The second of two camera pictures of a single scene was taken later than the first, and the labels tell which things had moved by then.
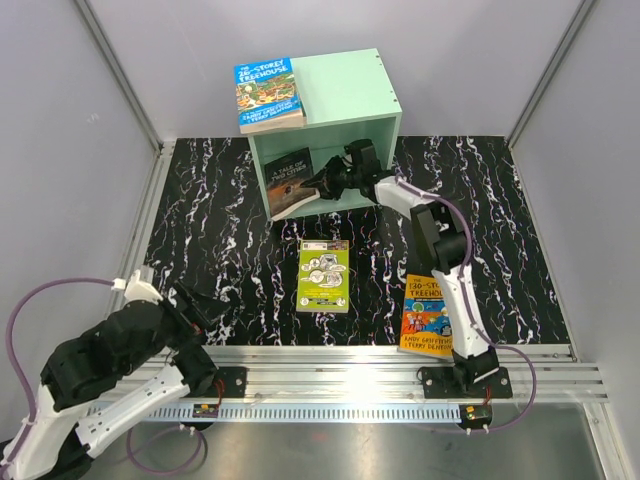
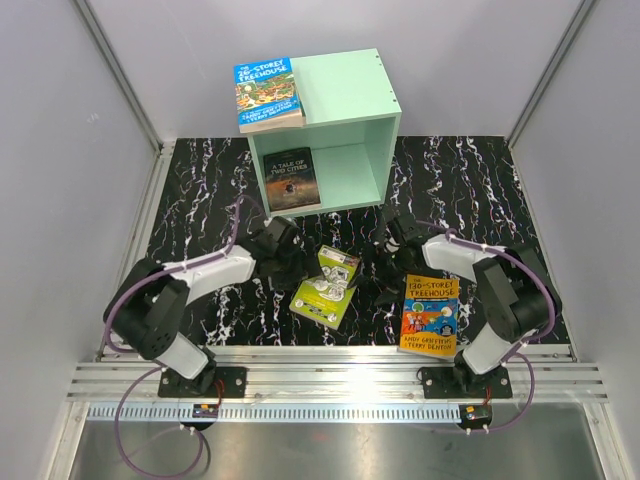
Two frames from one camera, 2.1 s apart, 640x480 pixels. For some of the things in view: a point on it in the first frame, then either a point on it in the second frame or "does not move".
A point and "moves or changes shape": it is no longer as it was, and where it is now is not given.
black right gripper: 323,180 → 393,287
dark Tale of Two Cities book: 284,178 does not move
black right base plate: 440,382 does not move
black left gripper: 200,313 → 304,269
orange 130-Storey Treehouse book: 426,324 does not move
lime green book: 323,276 moves or changes shape
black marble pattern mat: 206,230 does not move
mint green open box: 343,96 does not move
